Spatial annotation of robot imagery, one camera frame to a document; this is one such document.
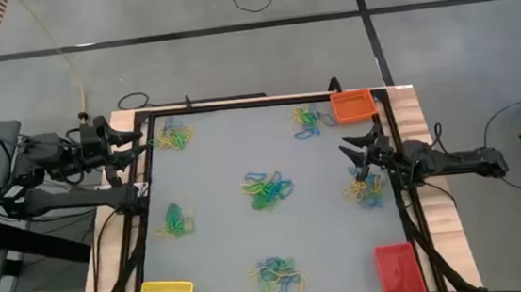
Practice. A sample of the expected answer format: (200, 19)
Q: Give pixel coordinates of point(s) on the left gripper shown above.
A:
(92, 142)

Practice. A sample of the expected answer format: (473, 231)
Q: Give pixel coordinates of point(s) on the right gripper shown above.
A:
(384, 154)

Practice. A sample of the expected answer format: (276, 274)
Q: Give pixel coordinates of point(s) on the blue rubber band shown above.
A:
(327, 120)
(373, 202)
(246, 177)
(271, 264)
(281, 276)
(352, 172)
(294, 287)
(307, 135)
(276, 193)
(288, 188)
(173, 123)

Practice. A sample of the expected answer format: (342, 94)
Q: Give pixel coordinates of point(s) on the rubber band pile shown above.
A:
(160, 231)

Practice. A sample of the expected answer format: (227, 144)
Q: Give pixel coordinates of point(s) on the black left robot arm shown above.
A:
(71, 199)

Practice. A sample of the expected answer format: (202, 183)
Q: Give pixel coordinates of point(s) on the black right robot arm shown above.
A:
(455, 159)

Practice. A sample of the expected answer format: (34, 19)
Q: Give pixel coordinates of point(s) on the orange plastic basket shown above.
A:
(354, 107)

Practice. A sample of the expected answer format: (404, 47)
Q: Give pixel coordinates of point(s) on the black clamp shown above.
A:
(334, 85)

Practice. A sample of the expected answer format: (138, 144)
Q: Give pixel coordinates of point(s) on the black metal bar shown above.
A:
(218, 99)

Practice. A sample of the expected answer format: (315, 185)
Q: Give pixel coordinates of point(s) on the red plastic basket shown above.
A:
(400, 273)

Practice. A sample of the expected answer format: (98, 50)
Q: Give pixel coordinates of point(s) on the grey table mat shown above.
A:
(230, 233)

